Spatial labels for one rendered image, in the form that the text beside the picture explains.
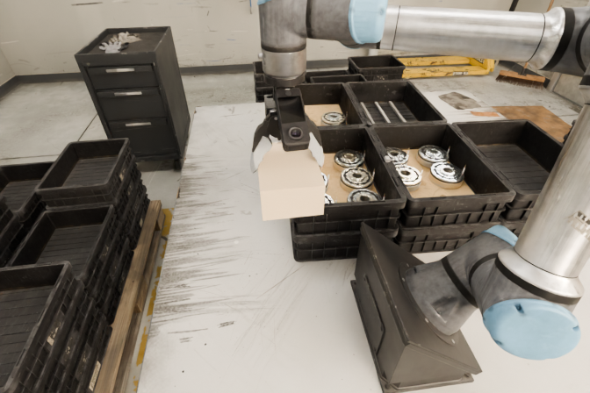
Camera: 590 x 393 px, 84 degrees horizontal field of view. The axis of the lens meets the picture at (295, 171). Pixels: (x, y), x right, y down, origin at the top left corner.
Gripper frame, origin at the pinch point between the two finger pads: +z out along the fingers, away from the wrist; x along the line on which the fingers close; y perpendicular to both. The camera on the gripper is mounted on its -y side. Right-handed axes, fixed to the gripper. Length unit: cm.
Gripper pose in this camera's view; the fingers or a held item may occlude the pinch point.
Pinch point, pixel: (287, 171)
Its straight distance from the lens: 67.2
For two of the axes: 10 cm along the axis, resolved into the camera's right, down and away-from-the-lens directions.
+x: -9.9, 0.9, -1.1
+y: -1.4, -5.9, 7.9
